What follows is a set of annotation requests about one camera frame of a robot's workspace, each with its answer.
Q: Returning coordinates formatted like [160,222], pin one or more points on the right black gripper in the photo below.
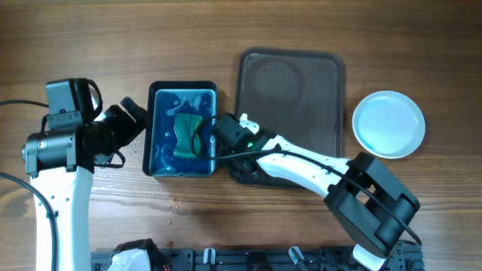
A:
[232,168]

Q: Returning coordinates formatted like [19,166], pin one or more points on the green scrubbing sponge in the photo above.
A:
[184,127]

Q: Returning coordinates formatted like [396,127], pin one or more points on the black tub of blue water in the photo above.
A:
[166,99]

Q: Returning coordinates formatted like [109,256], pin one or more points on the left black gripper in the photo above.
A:
[129,128]

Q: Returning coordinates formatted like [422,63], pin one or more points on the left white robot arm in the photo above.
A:
[61,161]

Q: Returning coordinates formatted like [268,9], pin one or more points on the dark brown serving tray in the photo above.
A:
[297,94]

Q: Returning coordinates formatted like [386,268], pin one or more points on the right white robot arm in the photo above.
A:
[367,200]

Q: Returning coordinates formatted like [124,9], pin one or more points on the white plate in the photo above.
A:
[388,124]

